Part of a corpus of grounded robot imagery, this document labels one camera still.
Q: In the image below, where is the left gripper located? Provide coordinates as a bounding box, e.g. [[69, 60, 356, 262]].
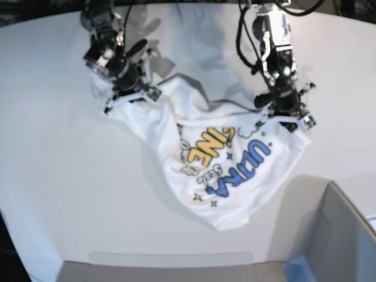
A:
[[254, 85, 317, 131]]

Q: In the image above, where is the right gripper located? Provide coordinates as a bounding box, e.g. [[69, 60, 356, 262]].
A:
[[103, 55, 162, 115]]

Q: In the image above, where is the white printed t-shirt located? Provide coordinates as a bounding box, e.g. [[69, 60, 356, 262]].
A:
[[90, 72, 311, 231]]

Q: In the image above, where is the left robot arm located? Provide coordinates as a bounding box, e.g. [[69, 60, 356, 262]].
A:
[[236, 1, 317, 132]]

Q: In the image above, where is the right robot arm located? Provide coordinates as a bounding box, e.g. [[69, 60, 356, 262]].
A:
[[80, 1, 162, 114]]

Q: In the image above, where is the grey bin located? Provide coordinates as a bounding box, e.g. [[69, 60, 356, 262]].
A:
[[266, 175, 375, 281]]

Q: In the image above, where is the grey front tray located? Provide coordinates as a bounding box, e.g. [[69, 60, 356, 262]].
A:
[[57, 252, 287, 281]]

